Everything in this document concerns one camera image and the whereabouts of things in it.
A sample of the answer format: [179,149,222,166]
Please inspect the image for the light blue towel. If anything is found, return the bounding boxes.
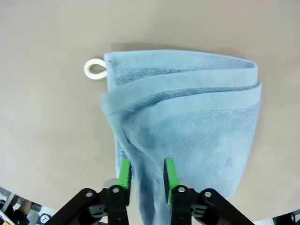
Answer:
[83,49,263,225]

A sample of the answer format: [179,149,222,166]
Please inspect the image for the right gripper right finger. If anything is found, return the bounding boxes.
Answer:
[163,158,256,225]

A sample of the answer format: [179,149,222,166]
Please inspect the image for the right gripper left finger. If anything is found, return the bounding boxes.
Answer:
[44,158,132,225]

